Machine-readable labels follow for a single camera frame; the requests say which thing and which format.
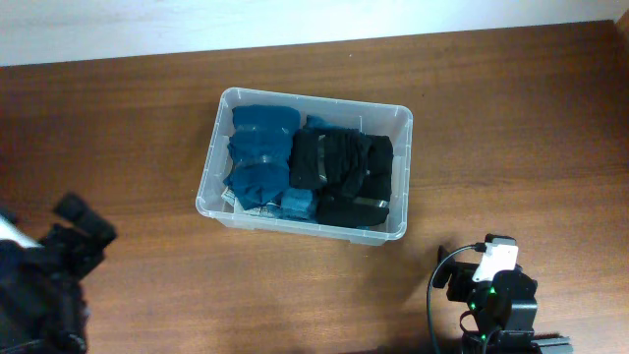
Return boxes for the black taped garment roll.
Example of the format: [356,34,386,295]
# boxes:
[289,130,372,197]
[315,135,394,228]

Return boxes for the dark blue jeans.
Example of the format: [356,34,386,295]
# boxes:
[279,116,340,222]

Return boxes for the light blue jeans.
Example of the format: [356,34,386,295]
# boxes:
[220,188,284,218]

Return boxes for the blue taped garment roll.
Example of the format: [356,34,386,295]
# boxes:
[224,105,301,209]

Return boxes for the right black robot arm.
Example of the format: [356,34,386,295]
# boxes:
[427,234,574,354]

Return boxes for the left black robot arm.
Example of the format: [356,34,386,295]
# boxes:
[1,193,117,354]

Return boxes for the clear plastic storage container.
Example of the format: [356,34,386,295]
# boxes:
[196,88,413,246]

